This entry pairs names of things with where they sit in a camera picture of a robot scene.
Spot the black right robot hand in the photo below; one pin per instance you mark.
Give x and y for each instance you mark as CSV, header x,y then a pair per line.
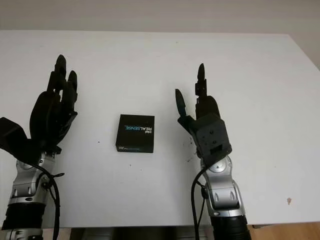
x,y
210,105

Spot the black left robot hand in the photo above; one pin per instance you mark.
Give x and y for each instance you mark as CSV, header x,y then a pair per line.
x,y
45,117

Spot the black RealSense box lid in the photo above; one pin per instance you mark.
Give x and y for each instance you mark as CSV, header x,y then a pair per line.
x,y
136,135

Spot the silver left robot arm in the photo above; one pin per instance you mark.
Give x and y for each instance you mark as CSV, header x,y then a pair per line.
x,y
25,190

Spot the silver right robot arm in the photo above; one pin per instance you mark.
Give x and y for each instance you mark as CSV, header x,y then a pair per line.
x,y
225,195

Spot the grey robot torso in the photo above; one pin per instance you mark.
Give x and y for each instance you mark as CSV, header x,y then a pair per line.
x,y
140,231

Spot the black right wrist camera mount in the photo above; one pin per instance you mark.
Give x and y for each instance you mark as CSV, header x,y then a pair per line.
x,y
212,140

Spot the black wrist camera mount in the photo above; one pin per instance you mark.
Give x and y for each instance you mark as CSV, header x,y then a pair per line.
x,y
212,140
11,135

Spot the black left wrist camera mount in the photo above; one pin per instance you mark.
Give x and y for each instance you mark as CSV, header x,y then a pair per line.
x,y
11,135

